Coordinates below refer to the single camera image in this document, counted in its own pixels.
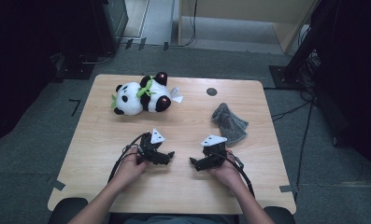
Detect black stand base plate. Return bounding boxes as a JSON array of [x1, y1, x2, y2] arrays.
[[51, 52, 95, 82]]

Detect right hand-held gripper cable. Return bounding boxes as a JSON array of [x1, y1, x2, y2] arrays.
[[224, 149, 256, 199]]

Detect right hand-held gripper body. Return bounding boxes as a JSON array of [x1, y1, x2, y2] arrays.
[[200, 133, 228, 168]]

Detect black tape corner mark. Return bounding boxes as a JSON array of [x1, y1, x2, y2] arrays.
[[68, 98, 81, 118]]

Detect dark curtain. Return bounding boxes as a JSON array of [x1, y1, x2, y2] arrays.
[[313, 0, 371, 185], [0, 0, 95, 147]]

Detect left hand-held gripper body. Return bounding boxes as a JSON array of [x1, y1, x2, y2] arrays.
[[136, 128, 166, 165]]

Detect panda plush toy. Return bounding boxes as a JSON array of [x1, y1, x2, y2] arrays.
[[110, 71, 185, 117]]

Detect black chair armrest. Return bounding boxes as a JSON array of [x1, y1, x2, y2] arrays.
[[47, 197, 89, 224], [264, 206, 296, 224]]

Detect dark cabinet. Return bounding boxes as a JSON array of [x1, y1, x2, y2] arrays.
[[93, 0, 130, 55]]

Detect grey fluffy cloth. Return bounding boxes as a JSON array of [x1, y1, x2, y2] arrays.
[[210, 102, 250, 147]]

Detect person's grey trousers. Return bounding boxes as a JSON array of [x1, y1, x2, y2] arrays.
[[107, 212, 240, 224]]

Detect black metal stand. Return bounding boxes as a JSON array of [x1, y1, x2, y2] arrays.
[[268, 0, 331, 91]]

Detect hand-held gripper cable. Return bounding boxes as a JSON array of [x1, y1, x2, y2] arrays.
[[224, 149, 256, 199], [107, 132, 149, 185]]

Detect black floor cable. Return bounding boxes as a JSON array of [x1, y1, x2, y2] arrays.
[[271, 99, 315, 123], [294, 99, 316, 191]]

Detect person's left hand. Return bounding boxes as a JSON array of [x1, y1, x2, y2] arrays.
[[113, 154, 149, 189]]

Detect tangle of cables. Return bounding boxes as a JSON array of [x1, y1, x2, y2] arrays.
[[297, 49, 321, 91]]

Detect light wooden desk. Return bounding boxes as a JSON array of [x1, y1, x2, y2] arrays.
[[178, 0, 318, 54]]

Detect looped black cable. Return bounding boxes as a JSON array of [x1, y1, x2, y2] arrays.
[[78, 50, 116, 65]]

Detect left hand-held gripper cable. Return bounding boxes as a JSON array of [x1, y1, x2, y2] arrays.
[[107, 132, 149, 185]]

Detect person's right hand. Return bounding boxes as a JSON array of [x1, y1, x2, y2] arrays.
[[208, 148, 242, 189]]

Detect black hanging cable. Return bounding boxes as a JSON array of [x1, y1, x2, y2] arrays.
[[178, 0, 198, 49]]

